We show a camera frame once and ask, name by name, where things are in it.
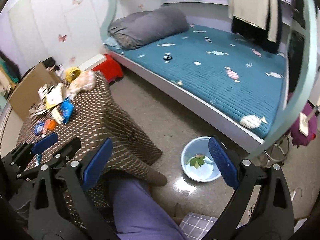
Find orange snack wrapper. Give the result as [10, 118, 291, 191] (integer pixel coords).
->
[42, 119, 57, 134]

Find blue snack wrapper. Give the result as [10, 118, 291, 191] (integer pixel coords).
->
[59, 98, 74, 124]

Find brown cardboard box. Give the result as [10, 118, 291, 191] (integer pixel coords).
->
[8, 62, 61, 121]

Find purple trouser leg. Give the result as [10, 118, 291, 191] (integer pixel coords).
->
[109, 178, 186, 239]

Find translucent plastic bag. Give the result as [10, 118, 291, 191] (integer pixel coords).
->
[68, 70, 96, 94]

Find yellow crumpled bag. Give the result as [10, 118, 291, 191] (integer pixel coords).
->
[65, 67, 82, 83]

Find purple cushioned stool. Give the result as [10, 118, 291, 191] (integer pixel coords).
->
[260, 93, 318, 167]

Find green leaf in basin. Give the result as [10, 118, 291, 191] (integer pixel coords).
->
[187, 154, 205, 169]

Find red and white box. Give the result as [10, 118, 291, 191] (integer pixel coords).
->
[79, 54, 124, 83]

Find blue plastic basin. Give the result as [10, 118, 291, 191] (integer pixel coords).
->
[181, 137, 221, 183]

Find grey folded duvet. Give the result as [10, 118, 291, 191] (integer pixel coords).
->
[108, 6, 189, 50]

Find teal candy-print mattress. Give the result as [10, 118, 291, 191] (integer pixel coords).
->
[118, 25, 286, 138]

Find hanging beige black clothes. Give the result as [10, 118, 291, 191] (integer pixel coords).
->
[228, 0, 282, 54]

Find white bed frame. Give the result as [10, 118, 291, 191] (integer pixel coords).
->
[110, 0, 317, 158]

